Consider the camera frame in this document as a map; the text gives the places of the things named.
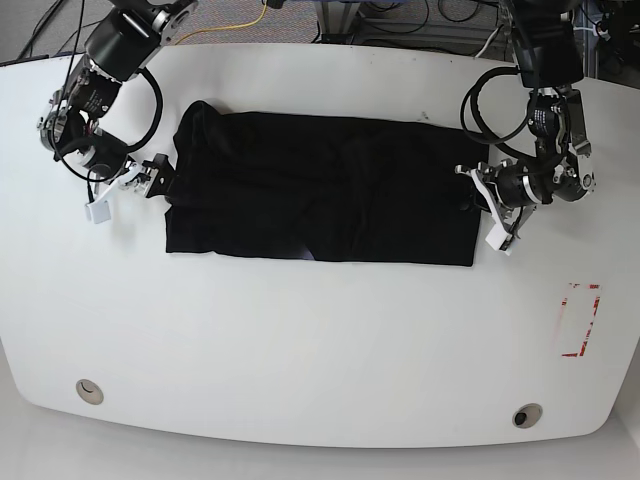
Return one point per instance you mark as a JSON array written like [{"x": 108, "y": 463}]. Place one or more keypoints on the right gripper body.
[{"x": 148, "y": 178}]

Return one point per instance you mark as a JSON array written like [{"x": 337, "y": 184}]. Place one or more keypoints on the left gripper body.
[{"x": 510, "y": 192}]

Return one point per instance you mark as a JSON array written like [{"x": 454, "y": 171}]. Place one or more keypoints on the black t-shirt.
[{"x": 331, "y": 189}]

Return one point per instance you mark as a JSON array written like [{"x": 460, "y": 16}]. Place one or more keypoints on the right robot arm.
[{"x": 117, "y": 51}]

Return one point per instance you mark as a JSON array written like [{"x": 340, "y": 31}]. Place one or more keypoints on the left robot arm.
[{"x": 548, "y": 153}]

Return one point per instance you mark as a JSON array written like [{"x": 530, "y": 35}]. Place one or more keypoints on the red tape rectangle marking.
[{"x": 578, "y": 312}]

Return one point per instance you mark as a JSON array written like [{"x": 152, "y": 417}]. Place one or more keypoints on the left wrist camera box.
[{"x": 500, "y": 240}]

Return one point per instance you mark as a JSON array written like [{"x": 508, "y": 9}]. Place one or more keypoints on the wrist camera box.
[
  {"x": 98, "y": 212},
  {"x": 500, "y": 240}
]

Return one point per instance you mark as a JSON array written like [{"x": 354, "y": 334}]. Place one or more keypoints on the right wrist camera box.
[{"x": 98, "y": 212}]

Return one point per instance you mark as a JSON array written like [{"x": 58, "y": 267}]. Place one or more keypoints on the left table cable grommet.
[{"x": 89, "y": 392}]

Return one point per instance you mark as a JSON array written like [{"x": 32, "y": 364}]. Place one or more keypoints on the table cable grommet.
[
  {"x": 89, "y": 392},
  {"x": 527, "y": 416}
]

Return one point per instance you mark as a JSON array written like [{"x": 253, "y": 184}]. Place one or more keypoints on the right table cable grommet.
[{"x": 527, "y": 416}]

